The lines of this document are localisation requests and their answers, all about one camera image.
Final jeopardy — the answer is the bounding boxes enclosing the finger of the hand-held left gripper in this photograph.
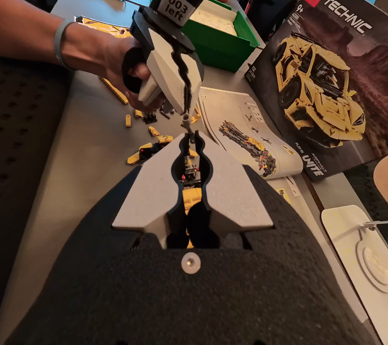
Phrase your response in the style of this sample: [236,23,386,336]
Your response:
[178,51,203,115]
[146,29,190,115]

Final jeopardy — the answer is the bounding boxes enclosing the pile of loose toy bricks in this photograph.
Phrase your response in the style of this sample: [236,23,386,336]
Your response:
[99,76,201,137]

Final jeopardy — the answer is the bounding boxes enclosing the white paper packets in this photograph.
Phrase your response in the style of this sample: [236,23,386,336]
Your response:
[189,0,237,36]

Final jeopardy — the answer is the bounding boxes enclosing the toy car set box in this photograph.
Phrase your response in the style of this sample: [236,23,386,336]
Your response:
[244,0,388,182]

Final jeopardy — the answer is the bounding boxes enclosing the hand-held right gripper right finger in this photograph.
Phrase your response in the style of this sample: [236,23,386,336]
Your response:
[194,130,275,248]

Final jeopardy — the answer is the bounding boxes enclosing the open instruction booklet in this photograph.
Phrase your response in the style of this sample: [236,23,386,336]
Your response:
[197,87,304,209]

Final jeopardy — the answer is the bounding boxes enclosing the grey desk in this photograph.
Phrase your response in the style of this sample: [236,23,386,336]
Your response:
[0,0,388,345]

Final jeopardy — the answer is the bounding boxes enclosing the thin wristband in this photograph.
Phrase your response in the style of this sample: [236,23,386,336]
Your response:
[54,19,75,71]

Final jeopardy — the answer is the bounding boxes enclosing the toy car chassis model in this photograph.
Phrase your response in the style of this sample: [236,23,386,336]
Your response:
[127,135,203,248]

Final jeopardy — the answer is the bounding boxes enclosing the green plastic bin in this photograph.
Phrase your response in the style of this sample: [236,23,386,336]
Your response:
[150,0,259,73]

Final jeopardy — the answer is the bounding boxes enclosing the person's left hand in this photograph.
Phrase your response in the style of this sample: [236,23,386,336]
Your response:
[61,25,166,112]

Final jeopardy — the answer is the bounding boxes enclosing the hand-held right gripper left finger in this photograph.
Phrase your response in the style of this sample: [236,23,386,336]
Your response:
[112,133,190,249]

